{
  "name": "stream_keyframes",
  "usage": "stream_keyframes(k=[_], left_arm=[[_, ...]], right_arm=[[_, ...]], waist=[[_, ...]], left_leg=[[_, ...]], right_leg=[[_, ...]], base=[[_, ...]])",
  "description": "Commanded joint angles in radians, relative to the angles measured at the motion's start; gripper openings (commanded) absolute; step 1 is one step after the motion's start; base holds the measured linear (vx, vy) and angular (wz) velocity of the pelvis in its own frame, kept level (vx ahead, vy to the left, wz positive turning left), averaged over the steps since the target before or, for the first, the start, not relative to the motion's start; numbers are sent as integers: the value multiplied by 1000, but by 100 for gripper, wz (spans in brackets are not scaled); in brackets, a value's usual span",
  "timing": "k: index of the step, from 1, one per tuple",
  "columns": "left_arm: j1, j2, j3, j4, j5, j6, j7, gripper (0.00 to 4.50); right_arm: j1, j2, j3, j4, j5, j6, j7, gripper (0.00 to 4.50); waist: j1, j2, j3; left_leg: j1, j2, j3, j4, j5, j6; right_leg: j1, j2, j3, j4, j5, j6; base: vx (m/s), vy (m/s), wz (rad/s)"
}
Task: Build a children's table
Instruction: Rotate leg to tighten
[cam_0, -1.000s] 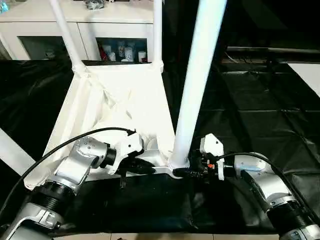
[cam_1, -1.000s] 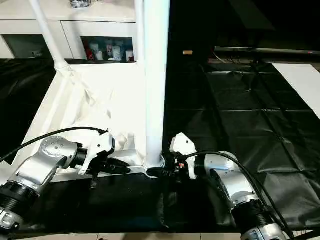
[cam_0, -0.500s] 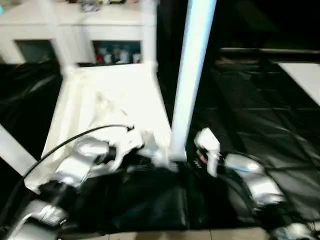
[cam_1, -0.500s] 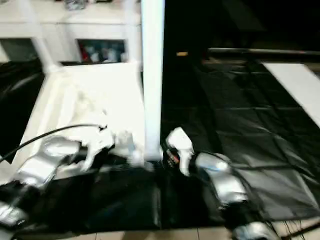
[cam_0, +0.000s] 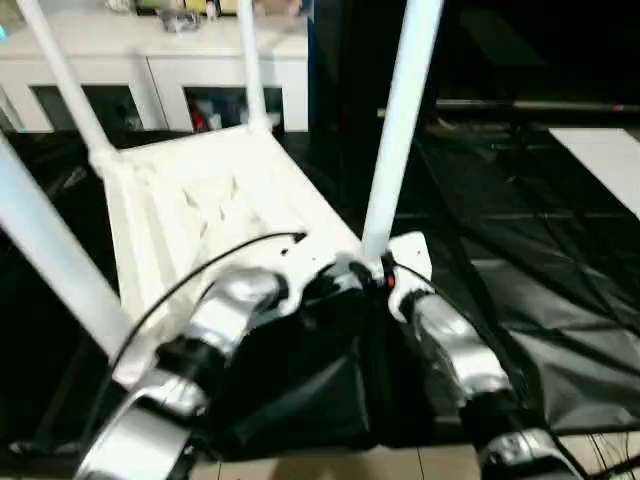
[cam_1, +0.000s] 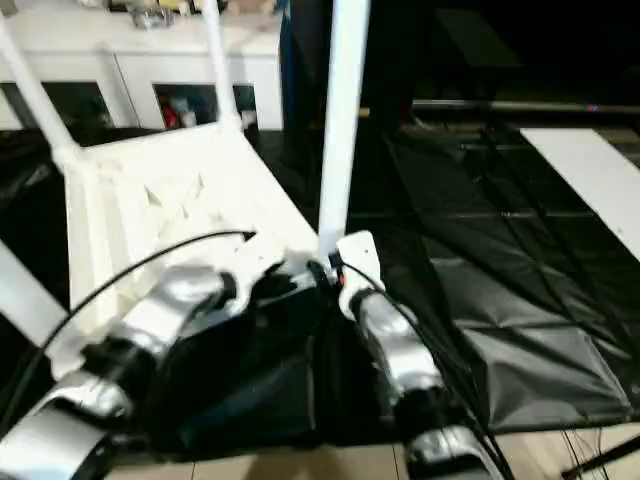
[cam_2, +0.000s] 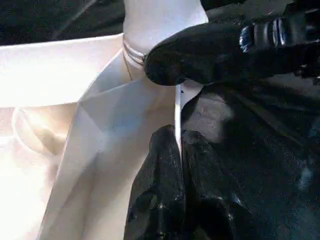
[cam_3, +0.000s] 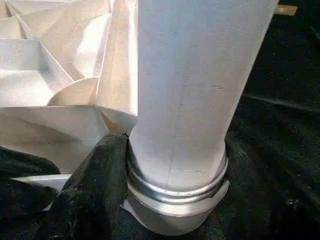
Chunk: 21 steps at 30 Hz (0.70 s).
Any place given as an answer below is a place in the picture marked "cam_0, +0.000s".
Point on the white plastic table top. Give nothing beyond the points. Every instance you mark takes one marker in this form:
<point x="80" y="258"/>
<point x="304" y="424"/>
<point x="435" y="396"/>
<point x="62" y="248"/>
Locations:
<point x="200" y="190"/>

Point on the black work mat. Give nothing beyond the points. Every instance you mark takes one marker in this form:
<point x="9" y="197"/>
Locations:
<point x="525" y="275"/>

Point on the red bottle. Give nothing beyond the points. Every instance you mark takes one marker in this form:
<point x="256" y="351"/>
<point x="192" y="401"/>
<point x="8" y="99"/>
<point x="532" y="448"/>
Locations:
<point x="198" y="117"/>

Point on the white flat board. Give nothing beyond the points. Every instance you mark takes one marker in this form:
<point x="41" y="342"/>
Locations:
<point x="605" y="165"/>

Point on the white sideboard cabinet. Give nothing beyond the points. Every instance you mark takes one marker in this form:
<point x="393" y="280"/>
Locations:
<point x="125" y="55"/>

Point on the teal white plastic object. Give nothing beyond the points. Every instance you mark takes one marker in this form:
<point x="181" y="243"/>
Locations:
<point x="3" y="31"/>

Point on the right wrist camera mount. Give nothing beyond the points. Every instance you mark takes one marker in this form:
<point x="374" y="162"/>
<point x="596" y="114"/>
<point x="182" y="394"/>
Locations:
<point x="412" y="255"/>

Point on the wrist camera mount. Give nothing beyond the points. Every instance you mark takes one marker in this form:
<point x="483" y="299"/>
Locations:
<point x="305" y="260"/>
<point x="412" y="255"/>

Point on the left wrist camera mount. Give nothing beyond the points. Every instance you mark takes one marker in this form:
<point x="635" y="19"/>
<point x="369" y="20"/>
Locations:
<point x="305" y="260"/>

